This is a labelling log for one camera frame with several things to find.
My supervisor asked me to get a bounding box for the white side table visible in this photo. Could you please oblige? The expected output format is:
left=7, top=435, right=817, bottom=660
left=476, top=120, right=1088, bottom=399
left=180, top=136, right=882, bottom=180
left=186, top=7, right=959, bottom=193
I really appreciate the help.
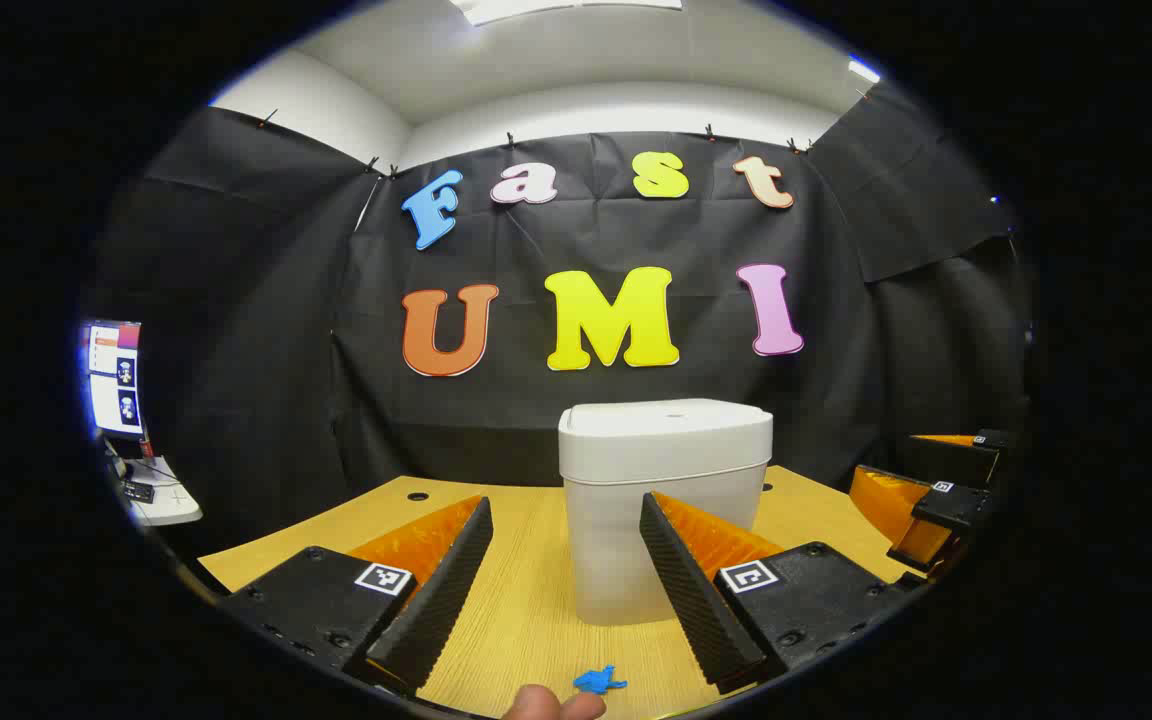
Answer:
left=106, top=455, right=204, bottom=528

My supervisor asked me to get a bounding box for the long ceiling light panel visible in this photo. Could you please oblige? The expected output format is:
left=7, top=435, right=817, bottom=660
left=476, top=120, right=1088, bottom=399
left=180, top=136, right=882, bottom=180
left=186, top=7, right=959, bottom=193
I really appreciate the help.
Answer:
left=451, top=0, right=684, bottom=26

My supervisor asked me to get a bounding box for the white desktop garbage bin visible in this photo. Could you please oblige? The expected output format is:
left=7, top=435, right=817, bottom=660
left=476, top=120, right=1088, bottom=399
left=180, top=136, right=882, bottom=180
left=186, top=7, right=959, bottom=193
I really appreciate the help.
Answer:
left=558, top=398, right=775, bottom=627

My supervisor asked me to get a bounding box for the black backdrop cloth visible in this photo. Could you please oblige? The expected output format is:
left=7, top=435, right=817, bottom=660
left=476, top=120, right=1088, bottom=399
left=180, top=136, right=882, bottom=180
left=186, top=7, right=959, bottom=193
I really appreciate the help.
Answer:
left=86, top=80, right=1032, bottom=551

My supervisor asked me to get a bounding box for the wooden desktop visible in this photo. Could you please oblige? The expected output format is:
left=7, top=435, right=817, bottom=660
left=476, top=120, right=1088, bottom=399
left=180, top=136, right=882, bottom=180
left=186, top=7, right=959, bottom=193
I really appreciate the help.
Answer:
left=198, top=465, right=922, bottom=719

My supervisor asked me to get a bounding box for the blue paper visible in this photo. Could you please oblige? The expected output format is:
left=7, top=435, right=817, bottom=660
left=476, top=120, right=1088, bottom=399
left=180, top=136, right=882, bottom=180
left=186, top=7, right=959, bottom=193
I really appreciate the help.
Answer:
left=573, top=665, right=629, bottom=696

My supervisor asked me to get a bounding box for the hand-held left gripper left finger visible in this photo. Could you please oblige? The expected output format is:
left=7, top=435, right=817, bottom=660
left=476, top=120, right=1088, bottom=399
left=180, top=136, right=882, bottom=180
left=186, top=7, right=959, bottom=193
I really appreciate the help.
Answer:
left=219, top=495, right=495, bottom=698

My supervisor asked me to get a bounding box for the computer monitor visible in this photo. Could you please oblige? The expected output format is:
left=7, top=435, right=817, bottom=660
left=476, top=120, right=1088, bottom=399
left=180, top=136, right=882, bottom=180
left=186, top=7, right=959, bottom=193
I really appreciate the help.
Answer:
left=81, top=318, right=147, bottom=441

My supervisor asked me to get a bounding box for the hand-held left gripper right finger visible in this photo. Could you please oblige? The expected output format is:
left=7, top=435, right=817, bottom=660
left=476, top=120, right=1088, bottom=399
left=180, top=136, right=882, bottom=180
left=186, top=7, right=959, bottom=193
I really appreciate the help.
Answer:
left=639, top=490, right=927, bottom=696

